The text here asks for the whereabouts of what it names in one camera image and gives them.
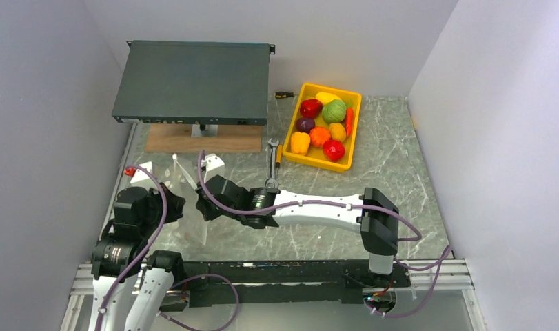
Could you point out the aluminium frame rail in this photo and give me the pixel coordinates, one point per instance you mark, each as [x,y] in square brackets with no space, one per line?
[451,274]

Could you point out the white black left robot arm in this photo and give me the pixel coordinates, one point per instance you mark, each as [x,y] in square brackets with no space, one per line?
[129,284]

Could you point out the wooden board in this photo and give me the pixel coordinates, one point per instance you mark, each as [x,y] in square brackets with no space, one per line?
[176,138]

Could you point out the dark green rack server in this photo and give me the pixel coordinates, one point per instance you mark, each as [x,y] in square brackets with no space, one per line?
[195,82]

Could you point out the purple onion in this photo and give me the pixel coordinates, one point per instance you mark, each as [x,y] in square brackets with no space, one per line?
[305,124]

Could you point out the clear spotted zip top bag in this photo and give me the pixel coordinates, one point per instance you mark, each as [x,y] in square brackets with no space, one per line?
[180,178]

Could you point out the yellow handled screwdriver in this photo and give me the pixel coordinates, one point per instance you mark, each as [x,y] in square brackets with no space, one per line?
[278,157]

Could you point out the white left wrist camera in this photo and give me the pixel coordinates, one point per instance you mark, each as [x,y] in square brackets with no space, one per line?
[139,178]

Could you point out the metal server stand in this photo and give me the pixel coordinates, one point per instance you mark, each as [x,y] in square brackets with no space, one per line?
[204,130]

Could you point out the red apple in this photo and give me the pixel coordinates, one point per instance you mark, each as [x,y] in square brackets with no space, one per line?
[334,150]

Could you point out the silver wrench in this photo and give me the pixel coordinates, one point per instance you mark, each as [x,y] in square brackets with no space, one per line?
[271,181]

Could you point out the yellow bell pepper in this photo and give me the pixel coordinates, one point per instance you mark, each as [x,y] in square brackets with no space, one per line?
[299,143]

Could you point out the green cabbage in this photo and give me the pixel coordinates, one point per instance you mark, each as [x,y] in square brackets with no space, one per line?
[334,111]

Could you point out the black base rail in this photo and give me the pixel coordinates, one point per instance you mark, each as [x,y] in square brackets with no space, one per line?
[229,282]

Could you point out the orange carrot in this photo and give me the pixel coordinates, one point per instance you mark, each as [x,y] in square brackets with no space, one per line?
[349,121]

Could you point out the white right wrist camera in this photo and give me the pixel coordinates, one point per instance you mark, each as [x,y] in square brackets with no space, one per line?
[211,166]

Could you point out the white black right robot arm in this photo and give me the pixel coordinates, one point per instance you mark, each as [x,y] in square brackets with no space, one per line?
[371,214]

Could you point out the orange pumpkin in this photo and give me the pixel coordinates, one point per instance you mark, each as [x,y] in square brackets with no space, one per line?
[319,136]

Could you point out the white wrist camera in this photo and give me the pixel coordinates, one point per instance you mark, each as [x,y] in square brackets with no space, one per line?
[211,166]
[139,178]

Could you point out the yellow potato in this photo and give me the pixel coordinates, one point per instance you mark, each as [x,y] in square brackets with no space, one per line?
[337,132]

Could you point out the yellow plastic tray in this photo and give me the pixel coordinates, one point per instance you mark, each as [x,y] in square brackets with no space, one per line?
[315,156]

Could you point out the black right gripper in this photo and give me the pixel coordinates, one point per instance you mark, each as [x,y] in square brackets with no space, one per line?
[202,205]

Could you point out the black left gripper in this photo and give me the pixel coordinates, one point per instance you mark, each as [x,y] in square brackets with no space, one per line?
[175,206]

